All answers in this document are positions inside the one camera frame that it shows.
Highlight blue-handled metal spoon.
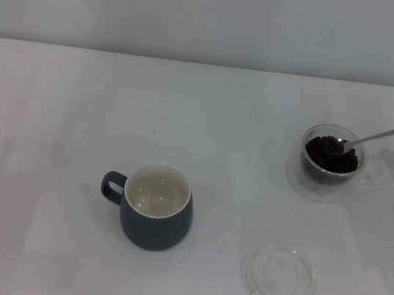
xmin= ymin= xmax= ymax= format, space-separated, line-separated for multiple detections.
xmin=332 ymin=115 xmax=394 ymax=164

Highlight small clear glass dish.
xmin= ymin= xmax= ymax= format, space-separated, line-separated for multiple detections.
xmin=236 ymin=238 xmax=322 ymax=295

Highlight dark blue ceramic mug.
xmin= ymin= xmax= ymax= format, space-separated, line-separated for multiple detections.
xmin=92 ymin=156 xmax=201 ymax=257

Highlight clear glass cup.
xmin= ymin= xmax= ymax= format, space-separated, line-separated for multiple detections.
xmin=294 ymin=120 xmax=387 ymax=200

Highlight coffee beans in glass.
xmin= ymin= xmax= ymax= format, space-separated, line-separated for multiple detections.
xmin=298 ymin=132 xmax=363 ymax=191

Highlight clear glass saucer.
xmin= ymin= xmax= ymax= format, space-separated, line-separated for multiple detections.
xmin=280 ymin=145 xmax=385 ymax=212

